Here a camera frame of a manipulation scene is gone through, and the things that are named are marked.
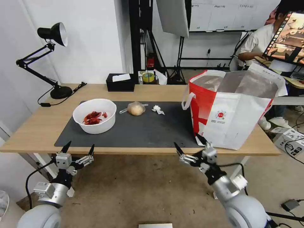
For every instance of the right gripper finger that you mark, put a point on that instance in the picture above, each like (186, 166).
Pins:
(201, 140)
(186, 158)

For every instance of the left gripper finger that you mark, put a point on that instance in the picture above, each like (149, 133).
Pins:
(66, 147)
(87, 159)

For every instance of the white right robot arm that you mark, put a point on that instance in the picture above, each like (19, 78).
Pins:
(240, 209)

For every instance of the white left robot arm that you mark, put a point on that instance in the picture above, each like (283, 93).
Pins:
(41, 217)

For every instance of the white and red takeout bag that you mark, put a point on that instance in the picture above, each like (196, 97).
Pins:
(232, 118)

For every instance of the bun in clear plastic bag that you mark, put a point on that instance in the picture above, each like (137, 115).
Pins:
(135, 109)

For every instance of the white plastic bag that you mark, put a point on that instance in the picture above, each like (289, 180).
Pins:
(161, 76)

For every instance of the white round bowl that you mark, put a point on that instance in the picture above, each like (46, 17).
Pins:
(97, 127)

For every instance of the wooden table with white legs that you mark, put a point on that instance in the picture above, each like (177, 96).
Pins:
(33, 128)

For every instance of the small red chili piece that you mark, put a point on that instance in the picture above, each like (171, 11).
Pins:
(104, 114)

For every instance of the dark grey table mat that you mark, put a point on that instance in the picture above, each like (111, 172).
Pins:
(147, 130)

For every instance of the crumpled white tissue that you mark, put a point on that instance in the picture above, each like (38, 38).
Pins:
(157, 109)

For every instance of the black desk lamp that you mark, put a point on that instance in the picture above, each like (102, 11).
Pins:
(60, 91)

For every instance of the white round floor object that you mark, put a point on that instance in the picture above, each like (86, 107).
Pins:
(3, 204)

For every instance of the black tripod stand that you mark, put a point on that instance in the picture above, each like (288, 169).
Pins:
(177, 71)

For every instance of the white robot front shell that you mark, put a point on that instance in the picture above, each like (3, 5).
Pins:
(155, 225)

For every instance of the black tissue box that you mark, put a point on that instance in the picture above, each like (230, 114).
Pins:
(120, 86)

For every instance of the yellow green tape roll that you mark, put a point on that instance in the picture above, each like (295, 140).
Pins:
(148, 78)

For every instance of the printed cardboard box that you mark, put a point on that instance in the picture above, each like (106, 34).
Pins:
(288, 140)

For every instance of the grey power adapter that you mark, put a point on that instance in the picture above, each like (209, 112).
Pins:
(291, 204)

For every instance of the white tissue sheet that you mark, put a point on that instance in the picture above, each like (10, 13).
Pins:
(121, 77)

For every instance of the light wooden desk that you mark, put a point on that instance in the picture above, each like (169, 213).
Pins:
(297, 83)

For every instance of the person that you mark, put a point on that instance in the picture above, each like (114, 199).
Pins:
(257, 40)

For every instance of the grey softbox reflector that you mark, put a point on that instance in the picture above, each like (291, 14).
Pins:
(172, 16)

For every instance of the tilted computer monitor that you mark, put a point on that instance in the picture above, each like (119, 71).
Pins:
(288, 38)

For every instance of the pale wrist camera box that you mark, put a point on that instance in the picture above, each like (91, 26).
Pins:
(63, 159)
(211, 153)

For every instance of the black metal frame post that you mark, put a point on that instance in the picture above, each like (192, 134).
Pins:
(135, 35)

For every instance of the white wall board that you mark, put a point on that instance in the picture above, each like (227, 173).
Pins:
(221, 14)

